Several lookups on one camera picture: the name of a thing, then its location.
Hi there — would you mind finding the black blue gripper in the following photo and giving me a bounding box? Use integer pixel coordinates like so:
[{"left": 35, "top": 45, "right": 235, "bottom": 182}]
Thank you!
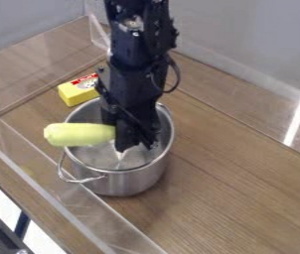
[{"left": 98, "top": 23, "right": 172, "bottom": 152}]

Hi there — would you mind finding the silver metal pot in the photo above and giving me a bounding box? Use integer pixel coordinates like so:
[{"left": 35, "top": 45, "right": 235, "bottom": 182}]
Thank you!
[{"left": 58, "top": 103, "right": 176, "bottom": 196}]

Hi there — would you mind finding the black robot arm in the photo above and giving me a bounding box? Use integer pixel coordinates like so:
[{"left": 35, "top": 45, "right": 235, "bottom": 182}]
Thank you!
[{"left": 97, "top": 0, "right": 178, "bottom": 152}]

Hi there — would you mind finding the yellow butter block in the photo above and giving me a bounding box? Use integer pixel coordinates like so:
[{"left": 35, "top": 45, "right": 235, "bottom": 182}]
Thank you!
[{"left": 58, "top": 72, "right": 99, "bottom": 107}]

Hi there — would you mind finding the clear acrylic front barrier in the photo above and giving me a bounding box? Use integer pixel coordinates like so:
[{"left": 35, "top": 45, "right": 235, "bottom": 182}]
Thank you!
[{"left": 0, "top": 113, "right": 168, "bottom": 254}]

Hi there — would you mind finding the black cable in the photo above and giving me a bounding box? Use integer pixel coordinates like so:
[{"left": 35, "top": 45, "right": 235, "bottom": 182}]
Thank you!
[{"left": 150, "top": 54, "right": 183, "bottom": 94}]

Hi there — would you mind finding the clear acrylic corner bracket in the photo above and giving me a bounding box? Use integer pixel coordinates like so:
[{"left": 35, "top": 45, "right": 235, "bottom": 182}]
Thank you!
[{"left": 87, "top": 14, "right": 110, "bottom": 52}]

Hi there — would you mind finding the dark metal table frame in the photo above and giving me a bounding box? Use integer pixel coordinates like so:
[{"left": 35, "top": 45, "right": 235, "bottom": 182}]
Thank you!
[{"left": 0, "top": 199, "right": 38, "bottom": 254}]

